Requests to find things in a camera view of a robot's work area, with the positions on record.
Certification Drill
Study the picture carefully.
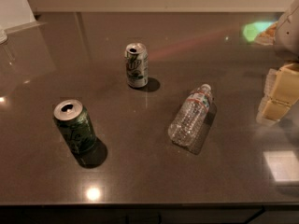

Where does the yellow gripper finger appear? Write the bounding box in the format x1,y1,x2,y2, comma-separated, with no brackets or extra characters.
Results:
256,63,299,125
263,69,277,95

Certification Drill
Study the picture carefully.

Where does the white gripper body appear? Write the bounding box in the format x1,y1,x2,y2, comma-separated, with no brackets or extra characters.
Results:
274,0,299,63

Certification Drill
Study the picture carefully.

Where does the dark green soda can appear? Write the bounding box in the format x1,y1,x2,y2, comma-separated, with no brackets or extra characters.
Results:
53,99,96,154

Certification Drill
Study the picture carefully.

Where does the clear plastic water bottle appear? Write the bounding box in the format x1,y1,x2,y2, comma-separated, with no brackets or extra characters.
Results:
168,84,213,147

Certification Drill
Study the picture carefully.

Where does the white 7up soda can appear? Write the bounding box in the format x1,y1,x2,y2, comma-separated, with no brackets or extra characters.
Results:
124,43,149,89

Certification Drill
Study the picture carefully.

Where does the white object at left edge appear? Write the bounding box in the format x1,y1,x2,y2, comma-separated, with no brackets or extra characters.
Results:
0,26,7,44

